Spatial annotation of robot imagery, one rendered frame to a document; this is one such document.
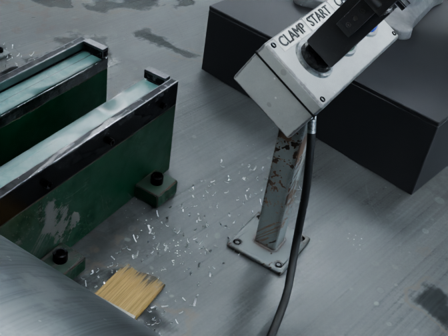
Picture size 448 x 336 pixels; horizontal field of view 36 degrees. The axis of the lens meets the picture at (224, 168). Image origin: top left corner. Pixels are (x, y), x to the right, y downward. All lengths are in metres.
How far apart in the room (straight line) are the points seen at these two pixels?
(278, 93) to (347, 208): 0.32
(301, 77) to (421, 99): 0.35
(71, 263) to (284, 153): 0.24
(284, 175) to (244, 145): 0.23
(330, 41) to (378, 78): 0.35
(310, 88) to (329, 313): 0.27
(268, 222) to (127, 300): 0.17
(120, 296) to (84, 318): 0.45
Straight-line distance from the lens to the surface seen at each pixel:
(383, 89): 0.89
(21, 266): 0.28
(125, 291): 0.71
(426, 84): 0.92
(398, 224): 0.86
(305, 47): 0.58
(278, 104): 0.57
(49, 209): 0.69
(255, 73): 0.57
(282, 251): 0.77
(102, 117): 0.74
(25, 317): 0.24
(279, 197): 0.72
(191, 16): 1.22
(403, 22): 1.02
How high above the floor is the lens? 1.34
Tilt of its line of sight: 38 degrees down
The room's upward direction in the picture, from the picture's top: 9 degrees clockwise
